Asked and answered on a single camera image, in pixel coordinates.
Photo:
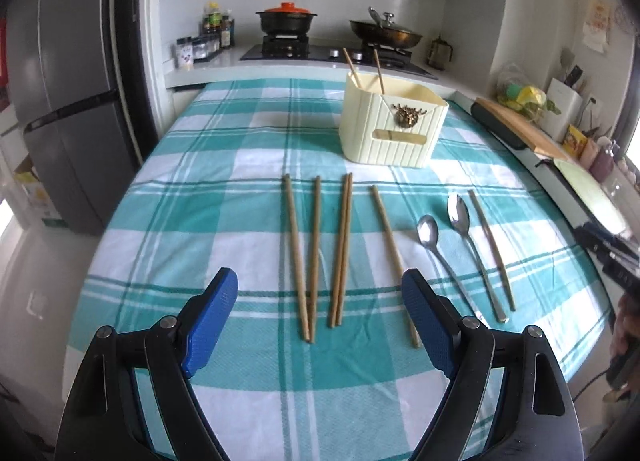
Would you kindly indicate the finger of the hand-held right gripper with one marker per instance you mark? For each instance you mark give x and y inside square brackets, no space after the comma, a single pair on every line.
[605,243]

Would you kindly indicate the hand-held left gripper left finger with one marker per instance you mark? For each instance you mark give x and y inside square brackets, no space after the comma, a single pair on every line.
[210,321]

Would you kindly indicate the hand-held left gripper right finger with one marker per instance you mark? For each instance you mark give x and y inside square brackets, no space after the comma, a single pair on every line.
[427,321]

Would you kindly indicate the small metal spoon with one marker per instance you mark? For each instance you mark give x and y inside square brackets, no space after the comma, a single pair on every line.
[428,231]

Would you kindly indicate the wooden chopstick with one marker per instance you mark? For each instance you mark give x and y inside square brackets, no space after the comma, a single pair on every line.
[295,251]
[379,71]
[314,251]
[338,251]
[351,68]
[387,236]
[345,246]

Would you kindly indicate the large metal spoon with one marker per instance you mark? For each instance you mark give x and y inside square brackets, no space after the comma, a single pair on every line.
[458,216]

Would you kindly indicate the cream ribbed utensil holder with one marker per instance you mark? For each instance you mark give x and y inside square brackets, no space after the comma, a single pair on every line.
[370,126]

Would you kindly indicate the person's right hand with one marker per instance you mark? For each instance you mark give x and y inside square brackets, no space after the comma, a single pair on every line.
[629,326]

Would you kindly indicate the pale green board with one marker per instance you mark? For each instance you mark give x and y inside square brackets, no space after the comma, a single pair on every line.
[595,196]

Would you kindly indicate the purple jar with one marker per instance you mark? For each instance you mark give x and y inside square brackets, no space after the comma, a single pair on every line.
[604,163]

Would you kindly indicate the yellow packet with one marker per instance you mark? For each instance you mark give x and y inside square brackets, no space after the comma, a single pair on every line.
[575,141]

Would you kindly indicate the wooden cutting board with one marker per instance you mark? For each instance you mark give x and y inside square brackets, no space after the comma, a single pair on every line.
[525,128]

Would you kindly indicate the white knife block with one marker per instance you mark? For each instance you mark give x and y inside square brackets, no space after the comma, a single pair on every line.
[562,106]

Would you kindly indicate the black oblong pad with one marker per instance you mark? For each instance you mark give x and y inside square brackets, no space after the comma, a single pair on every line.
[495,126]

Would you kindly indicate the plastic bag with yellow items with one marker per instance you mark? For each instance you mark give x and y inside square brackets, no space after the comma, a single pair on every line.
[520,91]

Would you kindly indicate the teal checked tablecloth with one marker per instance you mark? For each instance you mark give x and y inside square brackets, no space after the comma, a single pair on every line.
[225,141]

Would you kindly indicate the clear spice jar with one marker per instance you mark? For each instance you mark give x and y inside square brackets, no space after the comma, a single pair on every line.
[213,45]
[200,50]

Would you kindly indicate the grey refrigerator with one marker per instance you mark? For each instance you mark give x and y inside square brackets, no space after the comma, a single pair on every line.
[65,91]

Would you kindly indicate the dark wok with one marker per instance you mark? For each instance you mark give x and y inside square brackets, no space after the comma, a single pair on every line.
[385,38]

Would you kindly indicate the black gas stove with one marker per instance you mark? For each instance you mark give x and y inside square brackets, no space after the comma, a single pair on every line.
[320,53]

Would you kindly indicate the dark sauce bottle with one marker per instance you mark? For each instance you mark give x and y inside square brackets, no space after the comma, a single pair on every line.
[227,31]

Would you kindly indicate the glass wok lid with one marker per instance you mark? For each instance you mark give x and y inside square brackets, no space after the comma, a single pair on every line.
[390,23]

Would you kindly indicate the yellow cap oil bottle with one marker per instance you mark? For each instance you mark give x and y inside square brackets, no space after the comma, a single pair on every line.
[213,18]

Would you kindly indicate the black clay pot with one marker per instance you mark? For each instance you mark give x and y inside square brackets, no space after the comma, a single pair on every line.
[287,23]

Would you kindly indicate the orange pot lid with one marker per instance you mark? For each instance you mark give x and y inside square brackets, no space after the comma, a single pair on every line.
[287,8]

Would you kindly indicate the wall paper note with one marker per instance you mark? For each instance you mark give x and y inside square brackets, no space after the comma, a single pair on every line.
[597,23]

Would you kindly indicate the red wall sign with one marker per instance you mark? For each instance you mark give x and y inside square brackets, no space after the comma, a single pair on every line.
[4,61]

